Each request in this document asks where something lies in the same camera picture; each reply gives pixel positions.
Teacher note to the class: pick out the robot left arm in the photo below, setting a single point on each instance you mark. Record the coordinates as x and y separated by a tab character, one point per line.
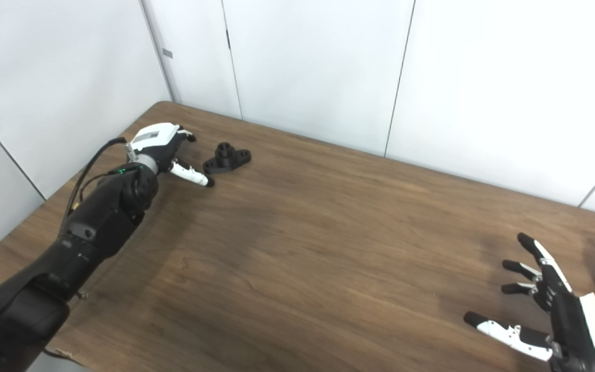
85	237

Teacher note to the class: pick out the black flanged holder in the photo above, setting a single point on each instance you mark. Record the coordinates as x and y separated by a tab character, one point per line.
225	159

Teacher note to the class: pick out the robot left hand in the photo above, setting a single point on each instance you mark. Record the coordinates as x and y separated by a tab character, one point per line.
155	142

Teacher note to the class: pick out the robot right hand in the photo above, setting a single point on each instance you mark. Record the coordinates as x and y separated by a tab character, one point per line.
574	325

